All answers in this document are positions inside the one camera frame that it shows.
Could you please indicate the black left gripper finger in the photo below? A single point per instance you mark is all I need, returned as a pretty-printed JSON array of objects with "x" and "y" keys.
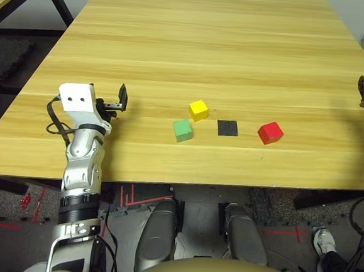
[{"x": 123, "y": 98}]

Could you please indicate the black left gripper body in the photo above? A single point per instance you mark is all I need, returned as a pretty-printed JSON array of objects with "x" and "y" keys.
[{"x": 108, "y": 105}]

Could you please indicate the green wooden block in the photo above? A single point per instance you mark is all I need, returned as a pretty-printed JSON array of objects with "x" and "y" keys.
[{"x": 182, "y": 130}]

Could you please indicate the yellow wooden block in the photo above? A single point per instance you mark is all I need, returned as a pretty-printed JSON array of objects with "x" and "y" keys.
[{"x": 198, "y": 110}]

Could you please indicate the red wooden block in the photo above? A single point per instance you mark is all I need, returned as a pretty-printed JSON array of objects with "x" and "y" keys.
[{"x": 270, "y": 133}]

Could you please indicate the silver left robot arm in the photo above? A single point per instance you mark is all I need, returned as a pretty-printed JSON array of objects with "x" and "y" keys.
[{"x": 78, "y": 165}]

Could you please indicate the black square marker pad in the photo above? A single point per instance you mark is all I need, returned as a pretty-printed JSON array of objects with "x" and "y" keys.
[{"x": 227, "y": 128}]

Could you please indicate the black foam floor mat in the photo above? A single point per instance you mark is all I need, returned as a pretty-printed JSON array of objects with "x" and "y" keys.
[{"x": 5, "y": 56}]

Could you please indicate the small red floor object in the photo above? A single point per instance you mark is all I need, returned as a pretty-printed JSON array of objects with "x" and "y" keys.
[{"x": 25, "y": 202}]

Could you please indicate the dark grey robot left leg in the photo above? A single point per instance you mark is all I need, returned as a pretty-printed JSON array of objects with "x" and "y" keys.
[{"x": 156, "y": 235}]

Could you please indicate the dark grey robot leg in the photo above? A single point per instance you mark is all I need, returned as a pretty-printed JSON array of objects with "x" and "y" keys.
[
  {"x": 245, "y": 235},
  {"x": 156, "y": 235}
]

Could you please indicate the white sneaker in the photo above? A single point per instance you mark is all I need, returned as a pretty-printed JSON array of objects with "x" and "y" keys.
[{"x": 325, "y": 241}]

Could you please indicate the dark grey robot right leg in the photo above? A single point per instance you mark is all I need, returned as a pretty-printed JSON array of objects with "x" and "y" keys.
[{"x": 245, "y": 235}]

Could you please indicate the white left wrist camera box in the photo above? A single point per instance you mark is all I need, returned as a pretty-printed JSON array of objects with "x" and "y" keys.
[{"x": 77, "y": 99}]

